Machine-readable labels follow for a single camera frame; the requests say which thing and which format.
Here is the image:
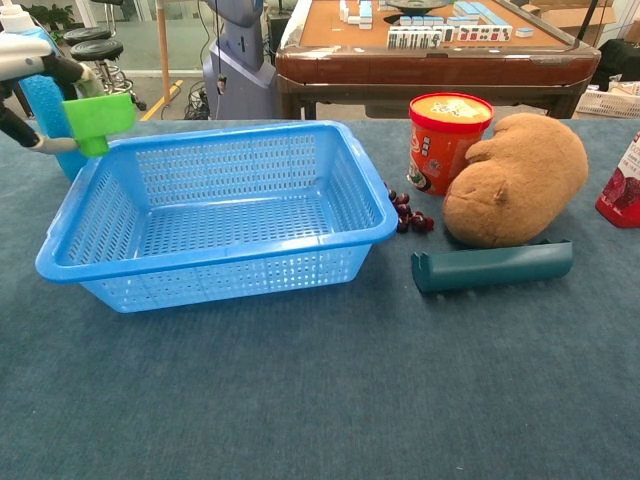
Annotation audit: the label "red instant noodle cup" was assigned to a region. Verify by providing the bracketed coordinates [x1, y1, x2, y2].
[407, 92, 495, 197]

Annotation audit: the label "brown mahjong table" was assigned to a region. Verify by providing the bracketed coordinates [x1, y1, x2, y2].
[274, 0, 602, 121]

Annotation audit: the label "white plastic crate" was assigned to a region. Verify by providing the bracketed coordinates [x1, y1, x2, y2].
[574, 88, 640, 120]

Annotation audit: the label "long blue mahjong tile row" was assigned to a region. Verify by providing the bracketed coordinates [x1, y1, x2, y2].
[452, 0, 501, 26]

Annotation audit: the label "blue detergent bottle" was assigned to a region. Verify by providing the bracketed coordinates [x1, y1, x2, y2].
[0, 4, 100, 183]

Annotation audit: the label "blue perforated plastic basket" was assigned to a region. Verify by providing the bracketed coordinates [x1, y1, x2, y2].
[34, 119, 400, 314]

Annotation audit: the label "purple grape bunch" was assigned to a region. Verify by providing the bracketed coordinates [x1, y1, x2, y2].
[383, 180, 436, 235]

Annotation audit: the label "black hanging cable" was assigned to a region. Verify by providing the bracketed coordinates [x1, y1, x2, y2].
[213, 0, 229, 96]

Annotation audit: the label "black round dish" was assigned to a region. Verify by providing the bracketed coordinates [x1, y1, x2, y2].
[384, 0, 451, 14]

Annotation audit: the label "dark green plastic holder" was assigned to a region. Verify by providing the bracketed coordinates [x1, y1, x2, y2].
[410, 239, 574, 297]

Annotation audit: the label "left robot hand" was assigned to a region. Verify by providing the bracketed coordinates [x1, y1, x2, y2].
[0, 32, 106, 155]

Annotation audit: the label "cardboard box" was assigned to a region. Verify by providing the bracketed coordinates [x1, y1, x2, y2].
[542, 3, 618, 29]

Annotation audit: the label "black stool with chrome base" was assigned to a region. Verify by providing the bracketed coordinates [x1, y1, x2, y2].
[69, 38, 148, 112]
[63, 27, 112, 46]

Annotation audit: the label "stacked mahjong tiles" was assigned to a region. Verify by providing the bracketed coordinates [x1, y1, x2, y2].
[339, 0, 374, 26]

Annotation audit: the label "red snack packet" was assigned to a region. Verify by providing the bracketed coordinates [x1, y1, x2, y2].
[594, 130, 640, 230]

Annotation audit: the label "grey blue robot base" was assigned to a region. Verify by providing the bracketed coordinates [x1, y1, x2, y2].
[202, 0, 281, 121]

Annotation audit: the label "green potted plant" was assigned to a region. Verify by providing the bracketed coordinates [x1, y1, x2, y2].
[22, 3, 76, 31]

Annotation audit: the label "black bag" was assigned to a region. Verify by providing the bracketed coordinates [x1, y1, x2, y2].
[592, 38, 640, 91]

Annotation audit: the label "green plastic scraper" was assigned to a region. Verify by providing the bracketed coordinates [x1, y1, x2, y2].
[61, 93, 137, 159]

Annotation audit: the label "brown plush capybara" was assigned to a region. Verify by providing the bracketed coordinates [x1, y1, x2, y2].
[441, 112, 590, 249]

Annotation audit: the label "face-up mahjong tile row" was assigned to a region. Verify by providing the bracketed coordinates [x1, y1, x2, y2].
[386, 24, 513, 50]

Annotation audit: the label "wooden pole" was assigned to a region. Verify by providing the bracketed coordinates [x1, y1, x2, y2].
[155, 0, 172, 106]

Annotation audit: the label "teal table cloth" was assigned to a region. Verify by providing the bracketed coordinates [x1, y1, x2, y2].
[0, 118, 640, 480]

